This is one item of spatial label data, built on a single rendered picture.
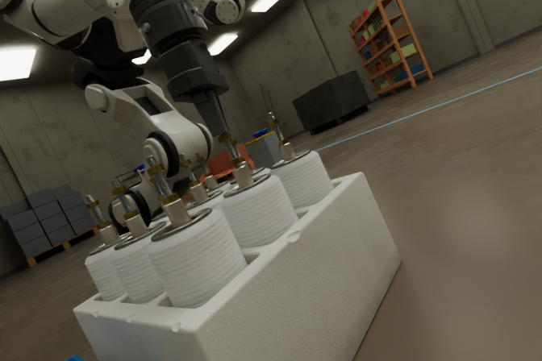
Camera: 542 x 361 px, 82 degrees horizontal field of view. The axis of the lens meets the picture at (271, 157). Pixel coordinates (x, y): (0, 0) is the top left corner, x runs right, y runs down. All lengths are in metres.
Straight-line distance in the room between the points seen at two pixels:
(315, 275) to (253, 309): 0.11
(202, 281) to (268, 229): 0.12
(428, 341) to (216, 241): 0.28
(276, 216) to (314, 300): 0.11
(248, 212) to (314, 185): 0.14
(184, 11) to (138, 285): 0.36
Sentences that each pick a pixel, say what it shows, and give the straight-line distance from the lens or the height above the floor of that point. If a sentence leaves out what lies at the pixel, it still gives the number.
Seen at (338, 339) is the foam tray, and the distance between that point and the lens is 0.46.
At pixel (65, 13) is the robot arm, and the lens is 0.62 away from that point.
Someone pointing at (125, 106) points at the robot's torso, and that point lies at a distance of 1.06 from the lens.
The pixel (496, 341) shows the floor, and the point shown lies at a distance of 0.46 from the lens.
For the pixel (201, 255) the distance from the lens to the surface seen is 0.35.
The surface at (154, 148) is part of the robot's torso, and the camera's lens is 0.92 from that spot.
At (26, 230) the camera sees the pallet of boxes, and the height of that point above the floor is 0.69.
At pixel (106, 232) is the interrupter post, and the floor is 0.27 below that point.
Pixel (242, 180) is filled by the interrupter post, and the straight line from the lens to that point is 0.45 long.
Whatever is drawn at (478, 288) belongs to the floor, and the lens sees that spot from 0.53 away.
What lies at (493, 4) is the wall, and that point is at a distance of 9.56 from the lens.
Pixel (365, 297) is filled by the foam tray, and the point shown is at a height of 0.03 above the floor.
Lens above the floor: 0.30
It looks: 3 degrees down
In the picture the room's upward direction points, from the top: 25 degrees counter-clockwise
